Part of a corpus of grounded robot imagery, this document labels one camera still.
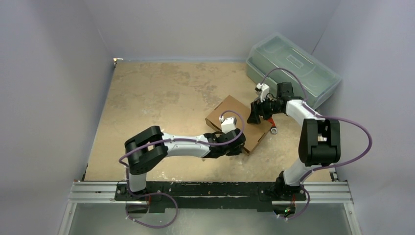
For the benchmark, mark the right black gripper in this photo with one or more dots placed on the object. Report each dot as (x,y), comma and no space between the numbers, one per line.
(257,109)

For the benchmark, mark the brown cardboard box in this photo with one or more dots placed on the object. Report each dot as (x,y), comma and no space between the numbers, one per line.
(254,133)

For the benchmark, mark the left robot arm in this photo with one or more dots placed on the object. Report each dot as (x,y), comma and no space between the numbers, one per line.
(149,147)

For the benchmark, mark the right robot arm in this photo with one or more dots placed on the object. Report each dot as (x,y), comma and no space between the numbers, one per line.
(319,143)

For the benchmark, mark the translucent green plastic toolbox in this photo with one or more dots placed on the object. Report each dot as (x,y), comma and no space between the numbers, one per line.
(276,59)

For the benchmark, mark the red handled adjustable wrench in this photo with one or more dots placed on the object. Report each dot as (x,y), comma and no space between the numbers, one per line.
(273,129)

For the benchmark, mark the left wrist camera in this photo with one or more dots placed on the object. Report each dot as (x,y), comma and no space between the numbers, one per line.
(227,124)

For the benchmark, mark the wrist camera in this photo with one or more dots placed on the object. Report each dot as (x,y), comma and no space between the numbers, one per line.
(262,90)
(227,124)

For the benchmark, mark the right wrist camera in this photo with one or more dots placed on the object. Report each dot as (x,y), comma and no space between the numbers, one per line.
(262,90)

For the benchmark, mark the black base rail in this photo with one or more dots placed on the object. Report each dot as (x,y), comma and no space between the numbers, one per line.
(161,195)

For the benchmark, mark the aluminium frame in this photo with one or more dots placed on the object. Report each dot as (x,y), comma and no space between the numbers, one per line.
(93,210)

